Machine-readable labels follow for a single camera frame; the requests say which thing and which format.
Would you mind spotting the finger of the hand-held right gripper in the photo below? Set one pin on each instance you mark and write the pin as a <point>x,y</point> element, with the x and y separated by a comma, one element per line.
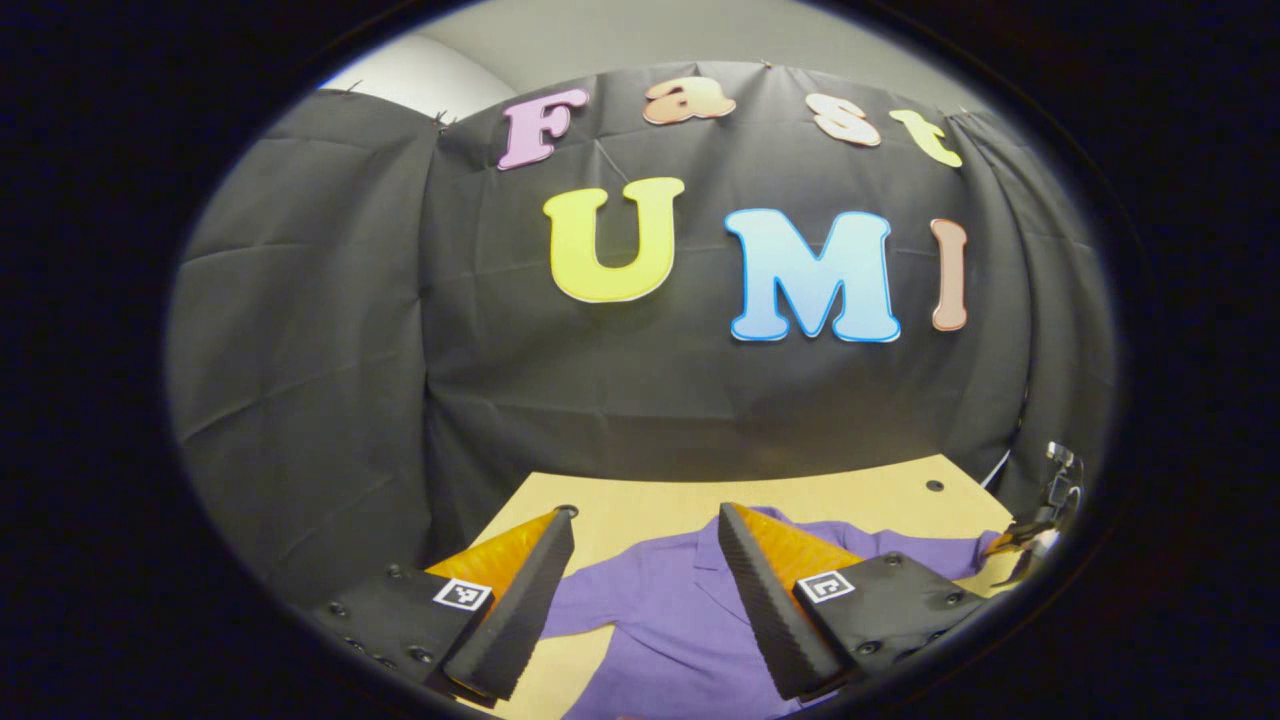
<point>1030,540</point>

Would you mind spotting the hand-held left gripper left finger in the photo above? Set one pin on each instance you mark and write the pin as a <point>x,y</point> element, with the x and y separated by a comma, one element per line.
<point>520,610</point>

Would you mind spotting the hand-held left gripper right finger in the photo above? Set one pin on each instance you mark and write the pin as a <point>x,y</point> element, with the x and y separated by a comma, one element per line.
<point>765,610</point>

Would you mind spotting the purple button shirt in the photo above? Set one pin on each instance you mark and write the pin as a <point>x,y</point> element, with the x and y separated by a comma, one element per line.
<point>670,620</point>

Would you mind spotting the black backdrop cloth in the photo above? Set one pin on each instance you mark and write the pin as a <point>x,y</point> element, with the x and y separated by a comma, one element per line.
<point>330,350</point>

